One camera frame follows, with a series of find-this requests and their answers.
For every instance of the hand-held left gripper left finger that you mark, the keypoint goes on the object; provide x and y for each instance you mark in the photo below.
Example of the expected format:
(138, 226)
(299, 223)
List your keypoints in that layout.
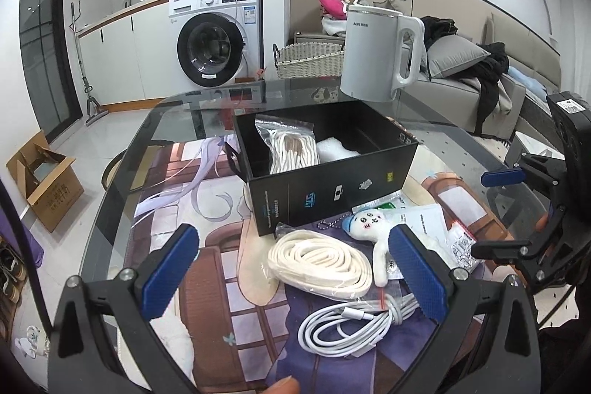
(171, 269)

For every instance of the white wicker basket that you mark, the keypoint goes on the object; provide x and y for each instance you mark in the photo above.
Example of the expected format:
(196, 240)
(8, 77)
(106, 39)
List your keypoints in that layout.
(309, 61)

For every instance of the small clear parts bag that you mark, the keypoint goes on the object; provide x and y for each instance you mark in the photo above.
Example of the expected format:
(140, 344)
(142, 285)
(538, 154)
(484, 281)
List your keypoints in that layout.
(461, 244)

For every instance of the white washing machine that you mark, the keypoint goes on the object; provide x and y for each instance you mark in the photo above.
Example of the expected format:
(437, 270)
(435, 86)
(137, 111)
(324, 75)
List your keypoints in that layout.
(210, 48)

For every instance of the person's left hand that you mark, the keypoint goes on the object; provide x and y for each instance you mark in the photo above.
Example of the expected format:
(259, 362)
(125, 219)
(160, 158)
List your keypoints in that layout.
(281, 386)

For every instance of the flat mop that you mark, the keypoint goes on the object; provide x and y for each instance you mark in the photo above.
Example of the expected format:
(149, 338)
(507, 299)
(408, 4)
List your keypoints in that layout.
(94, 108)

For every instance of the pink plush toy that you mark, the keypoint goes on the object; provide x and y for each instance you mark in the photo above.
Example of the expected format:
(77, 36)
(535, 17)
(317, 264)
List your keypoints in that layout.
(334, 4)

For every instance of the crumpled white wrapper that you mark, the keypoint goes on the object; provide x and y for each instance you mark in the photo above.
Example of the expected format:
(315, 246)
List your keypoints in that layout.
(32, 341)

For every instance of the white bubble wrap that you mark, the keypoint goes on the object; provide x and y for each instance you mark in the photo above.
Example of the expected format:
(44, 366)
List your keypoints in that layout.
(332, 151)

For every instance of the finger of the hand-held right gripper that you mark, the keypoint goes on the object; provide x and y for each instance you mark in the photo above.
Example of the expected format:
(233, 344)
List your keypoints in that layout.
(496, 248)
(503, 178)

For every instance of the black jacket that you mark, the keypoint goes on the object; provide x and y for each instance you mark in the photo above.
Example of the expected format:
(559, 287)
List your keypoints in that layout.
(438, 29)
(489, 89)

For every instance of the grey pillow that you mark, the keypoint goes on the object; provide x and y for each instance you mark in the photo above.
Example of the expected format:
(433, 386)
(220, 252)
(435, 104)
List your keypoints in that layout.
(455, 54)

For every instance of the white electric kettle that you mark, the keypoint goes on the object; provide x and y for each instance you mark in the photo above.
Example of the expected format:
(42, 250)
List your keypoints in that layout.
(369, 52)

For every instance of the black cardboard box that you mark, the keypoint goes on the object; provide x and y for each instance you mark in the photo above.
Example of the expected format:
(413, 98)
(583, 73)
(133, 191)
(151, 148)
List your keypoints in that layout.
(323, 191)

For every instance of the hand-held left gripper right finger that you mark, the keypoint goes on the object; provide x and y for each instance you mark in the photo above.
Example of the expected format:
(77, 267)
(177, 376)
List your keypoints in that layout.
(418, 278)

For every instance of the dark glass door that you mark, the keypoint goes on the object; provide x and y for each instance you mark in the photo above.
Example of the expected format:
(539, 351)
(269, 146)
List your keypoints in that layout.
(44, 34)

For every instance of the printed table mat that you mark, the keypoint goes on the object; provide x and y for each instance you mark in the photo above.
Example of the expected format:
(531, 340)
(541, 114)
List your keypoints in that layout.
(221, 264)

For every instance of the grey sofa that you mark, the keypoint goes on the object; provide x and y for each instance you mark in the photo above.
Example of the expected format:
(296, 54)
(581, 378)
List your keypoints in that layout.
(452, 98)

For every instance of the white kitchen counter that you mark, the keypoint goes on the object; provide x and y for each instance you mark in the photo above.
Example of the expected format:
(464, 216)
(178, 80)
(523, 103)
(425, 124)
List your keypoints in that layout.
(124, 48)

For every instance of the open brown cardboard box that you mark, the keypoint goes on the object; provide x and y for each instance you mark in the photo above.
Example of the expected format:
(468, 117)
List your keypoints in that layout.
(55, 195)

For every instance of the wooden shoe rack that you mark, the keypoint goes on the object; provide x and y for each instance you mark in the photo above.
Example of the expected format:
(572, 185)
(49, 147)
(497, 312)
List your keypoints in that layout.
(9, 269)

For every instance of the white plush doll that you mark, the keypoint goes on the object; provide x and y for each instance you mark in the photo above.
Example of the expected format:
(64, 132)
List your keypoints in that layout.
(369, 223)

